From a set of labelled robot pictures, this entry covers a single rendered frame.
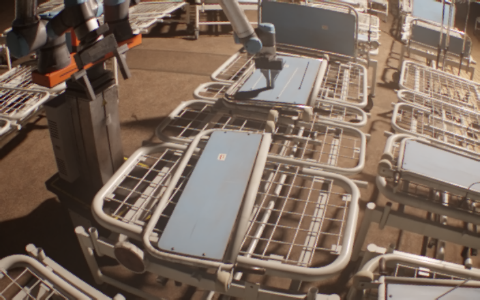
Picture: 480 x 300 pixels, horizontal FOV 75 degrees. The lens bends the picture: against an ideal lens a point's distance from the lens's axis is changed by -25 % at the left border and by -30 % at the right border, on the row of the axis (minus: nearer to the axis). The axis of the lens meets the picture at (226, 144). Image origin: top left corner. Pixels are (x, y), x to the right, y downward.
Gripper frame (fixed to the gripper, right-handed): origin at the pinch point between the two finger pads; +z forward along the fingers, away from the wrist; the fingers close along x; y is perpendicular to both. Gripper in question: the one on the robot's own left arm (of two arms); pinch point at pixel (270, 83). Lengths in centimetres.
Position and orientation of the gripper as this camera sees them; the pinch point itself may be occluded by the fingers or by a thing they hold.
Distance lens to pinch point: 198.6
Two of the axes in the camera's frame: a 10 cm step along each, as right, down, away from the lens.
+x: -9.5, -0.9, 3.0
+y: 3.1, -4.9, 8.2
